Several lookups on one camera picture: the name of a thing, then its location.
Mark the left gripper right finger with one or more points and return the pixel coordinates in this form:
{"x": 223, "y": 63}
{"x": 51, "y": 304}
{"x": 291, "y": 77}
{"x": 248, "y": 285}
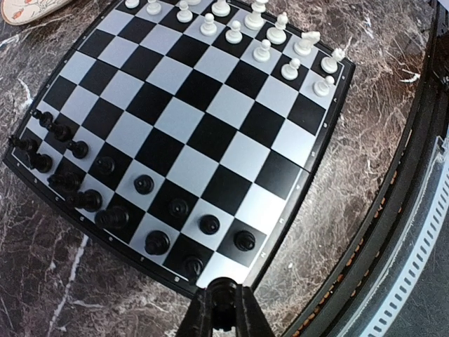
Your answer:
{"x": 250, "y": 319}

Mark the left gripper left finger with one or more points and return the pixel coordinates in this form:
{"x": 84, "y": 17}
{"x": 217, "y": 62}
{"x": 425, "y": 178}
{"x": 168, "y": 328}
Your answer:
{"x": 198, "y": 320}

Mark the black rook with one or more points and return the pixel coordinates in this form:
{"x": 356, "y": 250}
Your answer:
{"x": 223, "y": 308}

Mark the black pawn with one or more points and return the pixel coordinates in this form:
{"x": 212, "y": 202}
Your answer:
{"x": 209, "y": 224}
{"x": 244, "y": 240}
{"x": 178, "y": 208}
{"x": 79, "y": 149}
{"x": 104, "y": 165}
{"x": 144, "y": 184}

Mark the black chess piece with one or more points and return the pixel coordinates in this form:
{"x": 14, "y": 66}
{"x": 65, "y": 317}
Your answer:
{"x": 43, "y": 163}

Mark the black knight standing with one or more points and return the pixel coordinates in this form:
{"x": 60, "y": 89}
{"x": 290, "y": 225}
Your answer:
{"x": 193, "y": 267}

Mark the black bishop standing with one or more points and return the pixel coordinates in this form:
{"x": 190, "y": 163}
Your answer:
{"x": 157, "y": 243}

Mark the black king standing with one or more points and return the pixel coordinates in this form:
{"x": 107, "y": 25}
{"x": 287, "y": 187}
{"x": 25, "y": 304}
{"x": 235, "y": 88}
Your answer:
{"x": 114, "y": 218}

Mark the black queen standing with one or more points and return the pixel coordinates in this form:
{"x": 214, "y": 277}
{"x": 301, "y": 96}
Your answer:
{"x": 89, "y": 200}

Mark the black and grey chessboard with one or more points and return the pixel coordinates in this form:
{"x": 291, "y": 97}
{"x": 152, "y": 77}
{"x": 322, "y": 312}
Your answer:
{"x": 206, "y": 121}

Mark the fallen black piece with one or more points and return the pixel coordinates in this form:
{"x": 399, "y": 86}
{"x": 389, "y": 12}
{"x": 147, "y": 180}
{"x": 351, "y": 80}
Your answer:
{"x": 44, "y": 118}
{"x": 60, "y": 132}
{"x": 67, "y": 182}

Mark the white pawn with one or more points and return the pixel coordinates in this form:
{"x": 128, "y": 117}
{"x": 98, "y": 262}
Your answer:
{"x": 322, "y": 86}
{"x": 234, "y": 35}
{"x": 153, "y": 7}
{"x": 290, "y": 70}
{"x": 208, "y": 27}
{"x": 184, "y": 14}
{"x": 131, "y": 4}
{"x": 262, "y": 52}

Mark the white king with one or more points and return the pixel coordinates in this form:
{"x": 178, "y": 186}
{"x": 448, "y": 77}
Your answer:
{"x": 254, "y": 20}

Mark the white queen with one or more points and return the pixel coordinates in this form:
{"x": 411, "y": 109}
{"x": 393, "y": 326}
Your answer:
{"x": 220, "y": 8}

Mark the ceramic bird plate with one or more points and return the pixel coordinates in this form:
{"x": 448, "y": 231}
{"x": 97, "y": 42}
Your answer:
{"x": 22, "y": 12}

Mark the white slotted cable duct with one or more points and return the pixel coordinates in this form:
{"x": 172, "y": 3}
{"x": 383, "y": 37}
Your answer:
{"x": 428, "y": 216}

